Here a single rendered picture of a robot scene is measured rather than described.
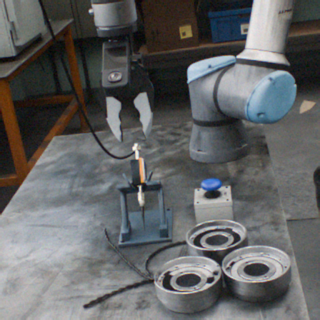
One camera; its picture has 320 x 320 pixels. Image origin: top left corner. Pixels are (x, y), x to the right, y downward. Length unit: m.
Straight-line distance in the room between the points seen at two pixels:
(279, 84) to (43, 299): 0.65
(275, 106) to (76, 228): 0.49
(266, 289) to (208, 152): 0.58
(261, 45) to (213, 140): 0.26
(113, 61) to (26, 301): 0.43
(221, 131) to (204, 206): 0.32
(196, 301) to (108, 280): 0.19
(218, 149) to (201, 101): 0.12
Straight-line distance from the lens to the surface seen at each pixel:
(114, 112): 1.14
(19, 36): 3.12
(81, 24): 4.79
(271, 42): 1.34
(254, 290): 0.95
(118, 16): 1.09
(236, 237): 1.08
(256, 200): 1.27
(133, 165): 1.16
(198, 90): 1.43
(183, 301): 0.94
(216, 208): 1.17
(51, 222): 1.31
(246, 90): 1.33
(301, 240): 2.72
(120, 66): 1.07
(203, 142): 1.46
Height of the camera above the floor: 1.36
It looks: 22 degrees down
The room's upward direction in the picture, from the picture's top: 8 degrees counter-clockwise
